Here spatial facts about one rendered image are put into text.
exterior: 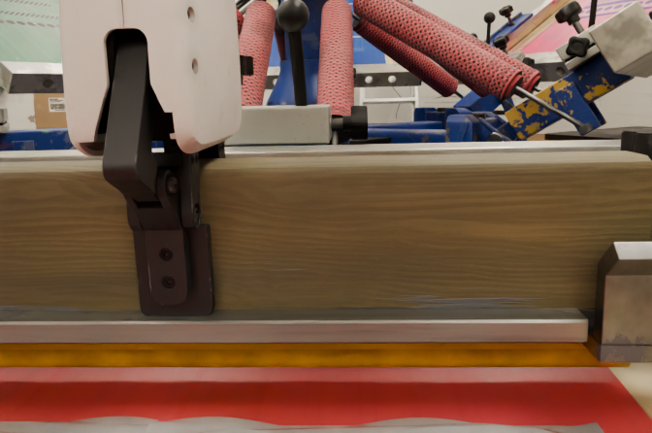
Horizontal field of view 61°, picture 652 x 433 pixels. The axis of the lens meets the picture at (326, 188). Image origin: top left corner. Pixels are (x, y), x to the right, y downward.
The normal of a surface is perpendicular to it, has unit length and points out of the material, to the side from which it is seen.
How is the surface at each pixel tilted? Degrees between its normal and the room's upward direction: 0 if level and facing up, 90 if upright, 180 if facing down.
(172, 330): 90
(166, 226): 135
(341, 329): 90
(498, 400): 0
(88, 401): 0
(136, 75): 61
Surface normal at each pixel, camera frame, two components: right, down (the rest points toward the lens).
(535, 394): -0.02, -0.99
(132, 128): -0.06, -0.32
